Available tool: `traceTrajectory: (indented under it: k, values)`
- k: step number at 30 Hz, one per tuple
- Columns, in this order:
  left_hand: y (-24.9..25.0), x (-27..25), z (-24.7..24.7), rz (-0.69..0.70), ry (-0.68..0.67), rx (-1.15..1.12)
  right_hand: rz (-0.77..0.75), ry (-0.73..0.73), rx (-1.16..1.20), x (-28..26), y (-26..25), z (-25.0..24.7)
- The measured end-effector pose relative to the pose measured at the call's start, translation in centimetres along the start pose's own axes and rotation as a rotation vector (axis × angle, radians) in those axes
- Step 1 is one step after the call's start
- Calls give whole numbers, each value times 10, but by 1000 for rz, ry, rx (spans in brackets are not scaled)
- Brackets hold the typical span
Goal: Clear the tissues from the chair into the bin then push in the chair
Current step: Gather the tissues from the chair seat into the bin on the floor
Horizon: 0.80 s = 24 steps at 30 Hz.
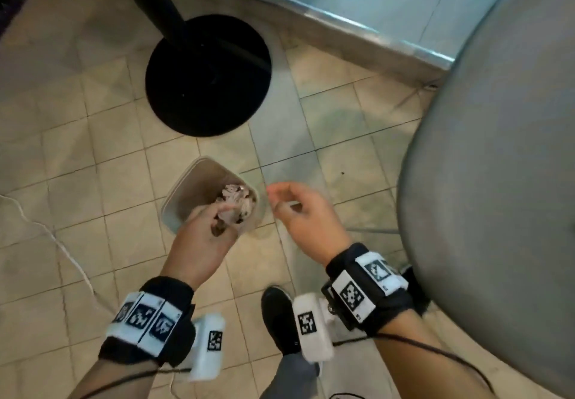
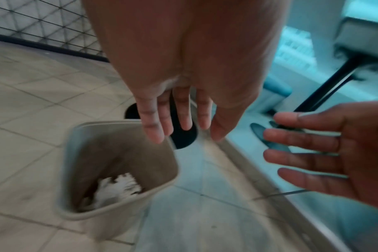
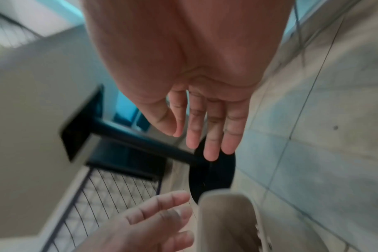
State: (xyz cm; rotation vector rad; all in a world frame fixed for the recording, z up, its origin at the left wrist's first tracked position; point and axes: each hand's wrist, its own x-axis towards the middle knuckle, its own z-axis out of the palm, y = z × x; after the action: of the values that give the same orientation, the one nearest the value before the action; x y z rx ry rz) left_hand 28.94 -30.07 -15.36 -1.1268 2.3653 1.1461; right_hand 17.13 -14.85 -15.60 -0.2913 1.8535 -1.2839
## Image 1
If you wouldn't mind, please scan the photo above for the person's right hand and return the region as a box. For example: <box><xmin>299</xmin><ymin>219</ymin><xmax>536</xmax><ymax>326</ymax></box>
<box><xmin>266</xmin><ymin>182</ymin><xmax>354</xmax><ymax>267</ymax></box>

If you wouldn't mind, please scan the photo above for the person's left hand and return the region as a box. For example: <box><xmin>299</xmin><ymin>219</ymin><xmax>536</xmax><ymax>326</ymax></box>
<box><xmin>159</xmin><ymin>202</ymin><xmax>241</xmax><ymax>291</ymax></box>

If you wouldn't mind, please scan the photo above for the small grey waste bin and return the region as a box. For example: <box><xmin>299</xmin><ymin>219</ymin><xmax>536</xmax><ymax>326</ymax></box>
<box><xmin>161</xmin><ymin>156</ymin><xmax>261</xmax><ymax>236</ymax></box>

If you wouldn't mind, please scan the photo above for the grey chair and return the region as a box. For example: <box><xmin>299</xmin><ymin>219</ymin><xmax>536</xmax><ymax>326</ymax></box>
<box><xmin>397</xmin><ymin>0</ymin><xmax>575</xmax><ymax>399</ymax></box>

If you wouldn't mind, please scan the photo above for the person's right forearm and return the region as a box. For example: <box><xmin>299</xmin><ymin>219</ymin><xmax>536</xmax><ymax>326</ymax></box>
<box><xmin>373</xmin><ymin>311</ymin><xmax>500</xmax><ymax>399</ymax></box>

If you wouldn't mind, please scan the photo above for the person's left forearm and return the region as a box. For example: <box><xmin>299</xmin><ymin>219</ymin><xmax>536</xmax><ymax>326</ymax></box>
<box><xmin>67</xmin><ymin>358</ymin><xmax>158</xmax><ymax>399</ymax></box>

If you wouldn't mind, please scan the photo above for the person's black shoe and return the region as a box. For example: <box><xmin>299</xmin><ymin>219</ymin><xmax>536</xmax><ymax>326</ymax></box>
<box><xmin>261</xmin><ymin>286</ymin><xmax>302</xmax><ymax>357</ymax></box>

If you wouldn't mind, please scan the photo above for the person's grey trouser leg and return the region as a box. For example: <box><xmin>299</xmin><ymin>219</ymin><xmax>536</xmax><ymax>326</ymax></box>
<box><xmin>260</xmin><ymin>354</ymin><xmax>322</xmax><ymax>399</ymax></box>

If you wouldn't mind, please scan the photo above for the person's white printed shirt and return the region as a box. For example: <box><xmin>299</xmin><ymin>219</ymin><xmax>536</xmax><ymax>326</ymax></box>
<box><xmin>321</xmin><ymin>347</ymin><xmax>405</xmax><ymax>399</ymax></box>

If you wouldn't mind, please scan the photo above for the black wristband with marker tags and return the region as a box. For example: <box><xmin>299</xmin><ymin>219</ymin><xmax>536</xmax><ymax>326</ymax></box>
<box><xmin>323</xmin><ymin>242</ymin><xmax>416</xmax><ymax>337</ymax></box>
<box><xmin>98</xmin><ymin>276</ymin><xmax>196</xmax><ymax>368</ymax></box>

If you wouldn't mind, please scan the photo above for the metal step edge strip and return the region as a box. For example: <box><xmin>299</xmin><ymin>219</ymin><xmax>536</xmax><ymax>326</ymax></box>
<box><xmin>177</xmin><ymin>0</ymin><xmax>457</xmax><ymax>72</ymax></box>

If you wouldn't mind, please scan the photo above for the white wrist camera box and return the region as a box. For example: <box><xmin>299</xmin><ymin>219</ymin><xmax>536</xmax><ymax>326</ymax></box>
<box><xmin>186</xmin><ymin>313</ymin><xmax>226</xmax><ymax>382</ymax></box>
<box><xmin>292</xmin><ymin>293</ymin><xmax>335</xmax><ymax>364</ymax></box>

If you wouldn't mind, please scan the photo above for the thin white floor cable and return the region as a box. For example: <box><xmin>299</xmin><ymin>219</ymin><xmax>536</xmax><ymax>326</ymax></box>
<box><xmin>0</xmin><ymin>193</ymin><xmax>120</xmax><ymax>316</ymax></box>

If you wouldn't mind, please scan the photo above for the thin black cable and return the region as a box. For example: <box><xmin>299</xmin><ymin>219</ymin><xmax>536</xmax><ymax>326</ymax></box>
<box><xmin>78</xmin><ymin>367</ymin><xmax>192</xmax><ymax>399</ymax></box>
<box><xmin>332</xmin><ymin>333</ymin><xmax>495</xmax><ymax>395</ymax></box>

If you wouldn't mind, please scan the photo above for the black round table pedestal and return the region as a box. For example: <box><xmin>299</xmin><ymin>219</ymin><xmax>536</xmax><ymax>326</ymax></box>
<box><xmin>105</xmin><ymin>0</ymin><xmax>273</xmax><ymax>138</ymax></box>

